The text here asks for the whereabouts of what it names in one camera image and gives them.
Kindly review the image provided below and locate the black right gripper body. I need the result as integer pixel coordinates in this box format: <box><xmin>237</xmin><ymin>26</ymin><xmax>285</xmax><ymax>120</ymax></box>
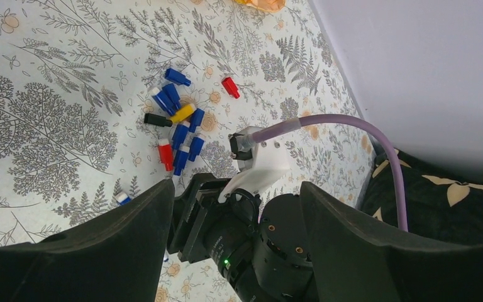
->
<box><xmin>167</xmin><ymin>173</ymin><xmax>319</xmax><ymax>301</ymax></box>

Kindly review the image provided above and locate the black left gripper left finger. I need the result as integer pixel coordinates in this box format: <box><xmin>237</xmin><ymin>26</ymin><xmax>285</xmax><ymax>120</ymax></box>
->
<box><xmin>0</xmin><ymin>179</ymin><xmax>175</xmax><ymax>301</ymax></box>

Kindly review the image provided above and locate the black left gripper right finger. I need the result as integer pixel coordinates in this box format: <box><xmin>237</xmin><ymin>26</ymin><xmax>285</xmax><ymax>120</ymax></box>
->
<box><xmin>300</xmin><ymin>182</ymin><xmax>483</xmax><ymax>301</ymax></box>

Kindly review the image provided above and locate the red pen cap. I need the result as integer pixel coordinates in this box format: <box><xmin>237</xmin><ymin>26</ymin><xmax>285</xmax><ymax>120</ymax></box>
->
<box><xmin>221</xmin><ymin>77</ymin><xmax>240</xmax><ymax>99</ymax></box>
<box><xmin>157</xmin><ymin>138</ymin><xmax>174</xmax><ymax>172</ymax></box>

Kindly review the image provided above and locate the blue pen cap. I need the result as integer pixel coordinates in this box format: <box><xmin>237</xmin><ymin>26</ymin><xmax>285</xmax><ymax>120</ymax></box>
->
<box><xmin>188</xmin><ymin>133</ymin><xmax>205</xmax><ymax>162</ymax></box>
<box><xmin>148</xmin><ymin>87</ymin><xmax>176</xmax><ymax>116</ymax></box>
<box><xmin>164</xmin><ymin>68</ymin><xmax>192</xmax><ymax>87</ymax></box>
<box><xmin>162</xmin><ymin>83</ymin><xmax>181</xmax><ymax>111</ymax></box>
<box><xmin>172</xmin><ymin>121</ymin><xmax>191</xmax><ymax>150</ymax></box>
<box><xmin>189</xmin><ymin>109</ymin><xmax>205</xmax><ymax>133</ymax></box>

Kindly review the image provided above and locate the black pen cap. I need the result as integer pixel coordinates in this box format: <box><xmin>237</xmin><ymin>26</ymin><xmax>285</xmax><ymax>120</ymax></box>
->
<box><xmin>143</xmin><ymin>113</ymin><xmax>174</xmax><ymax>127</ymax></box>

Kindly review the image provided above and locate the blue cap marker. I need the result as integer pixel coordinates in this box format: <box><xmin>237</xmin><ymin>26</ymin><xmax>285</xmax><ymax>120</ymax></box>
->
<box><xmin>172</xmin><ymin>145</ymin><xmax>190</xmax><ymax>186</ymax></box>

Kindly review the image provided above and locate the yellow pen cap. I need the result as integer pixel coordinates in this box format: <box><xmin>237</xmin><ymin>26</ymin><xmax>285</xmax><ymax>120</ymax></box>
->
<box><xmin>169</xmin><ymin>103</ymin><xmax>197</xmax><ymax>123</ymax></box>

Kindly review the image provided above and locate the blue cap marker lying crosswise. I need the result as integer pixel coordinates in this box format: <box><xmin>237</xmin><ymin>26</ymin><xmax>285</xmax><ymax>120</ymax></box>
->
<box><xmin>114</xmin><ymin>191</ymin><xmax>131</xmax><ymax>206</ymax></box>

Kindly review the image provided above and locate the black floral blanket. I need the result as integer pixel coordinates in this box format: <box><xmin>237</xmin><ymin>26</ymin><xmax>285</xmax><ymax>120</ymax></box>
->
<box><xmin>358</xmin><ymin>145</ymin><xmax>483</xmax><ymax>251</ymax></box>

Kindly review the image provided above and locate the floral patterned table mat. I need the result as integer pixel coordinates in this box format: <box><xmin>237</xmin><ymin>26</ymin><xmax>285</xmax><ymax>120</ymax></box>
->
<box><xmin>0</xmin><ymin>0</ymin><xmax>380</xmax><ymax>302</ymax></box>

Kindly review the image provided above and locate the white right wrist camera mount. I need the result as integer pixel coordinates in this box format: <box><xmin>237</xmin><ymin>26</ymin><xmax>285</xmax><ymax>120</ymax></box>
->
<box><xmin>218</xmin><ymin>126</ymin><xmax>291</xmax><ymax>204</ymax></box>

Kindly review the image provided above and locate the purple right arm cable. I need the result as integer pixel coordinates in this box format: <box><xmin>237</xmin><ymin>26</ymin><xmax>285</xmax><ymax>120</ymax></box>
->
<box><xmin>229</xmin><ymin>114</ymin><xmax>409</xmax><ymax>233</ymax></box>

